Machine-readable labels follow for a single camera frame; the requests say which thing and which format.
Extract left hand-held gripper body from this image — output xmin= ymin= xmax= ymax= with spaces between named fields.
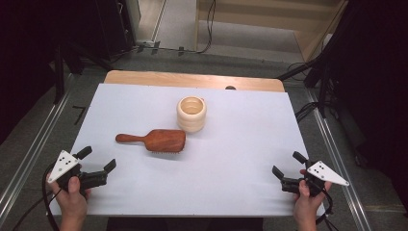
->
xmin=47 ymin=149 xmax=109 ymax=195

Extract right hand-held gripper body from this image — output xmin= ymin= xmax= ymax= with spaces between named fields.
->
xmin=281 ymin=160 xmax=350 ymax=197

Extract brown wooden hairbrush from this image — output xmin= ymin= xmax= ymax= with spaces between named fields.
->
xmin=115 ymin=128 xmax=188 ymax=154

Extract cream ribbed cup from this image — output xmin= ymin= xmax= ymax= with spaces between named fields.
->
xmin=175 ymin=95 xmax=208 ymax=134

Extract person's right hand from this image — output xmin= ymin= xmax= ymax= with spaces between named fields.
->
xmin=293 ymin=179 xmax=333 ymax=223

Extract person's left hand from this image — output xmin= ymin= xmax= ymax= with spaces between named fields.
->
xmin=46 ymin=172 xmax=92 ymax=222

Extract white board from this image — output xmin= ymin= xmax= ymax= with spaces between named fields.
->
xmin=47 ymin=83 xmax=327 ymax=218

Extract black metal stand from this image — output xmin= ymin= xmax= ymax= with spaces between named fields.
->
xmin=276 ymin=47 xmax=342 ymax=119
xmin=51 ymin=39 xmax=114 ymax=105

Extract person's dark legs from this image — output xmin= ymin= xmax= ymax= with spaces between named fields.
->
xmin=105 ymin=217 xmax=265 ymax=231

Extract light wooden table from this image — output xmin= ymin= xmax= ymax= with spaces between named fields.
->
xmin=103 ymin=69 xmax=286 ymax=93

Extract white power strip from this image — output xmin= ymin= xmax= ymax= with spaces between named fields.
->
xmin=136 ymin=39 xmax=158 ymax=48

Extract black cabinet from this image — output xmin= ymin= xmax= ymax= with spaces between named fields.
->
xmin=94 ymin=0 xmax=137 ymax=62

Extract light wooden shelf unit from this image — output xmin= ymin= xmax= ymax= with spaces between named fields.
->
xmin=193 ymin=0 xmax=349 ymax=63

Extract metal floor rail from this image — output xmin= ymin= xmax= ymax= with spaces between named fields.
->
xmin=0 ymin=90 xmax=72 ymax=220
xmin=304 ymin=88 xmax=373 ymax=231

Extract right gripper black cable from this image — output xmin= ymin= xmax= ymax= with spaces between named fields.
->
xmin=315 ymin=187 xmax=341 ymax=231

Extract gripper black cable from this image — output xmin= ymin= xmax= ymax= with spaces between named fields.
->
xmin=315 ymin=187 xmax=341 ymax=231
xmin=13 ymin=163 xmax=64 ymax=231

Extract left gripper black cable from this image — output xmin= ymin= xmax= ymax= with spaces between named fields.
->
xmin=13 ymin=163 xmax=64 ymax=231

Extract bundle of black floor cables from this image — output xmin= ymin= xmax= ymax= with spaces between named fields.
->
xmin=293 ymin=100 xmax=320 ymax=124

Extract hanging black cable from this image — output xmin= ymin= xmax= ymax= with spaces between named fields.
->
xmin=195 ymin=0 xmax=217 ymax=55

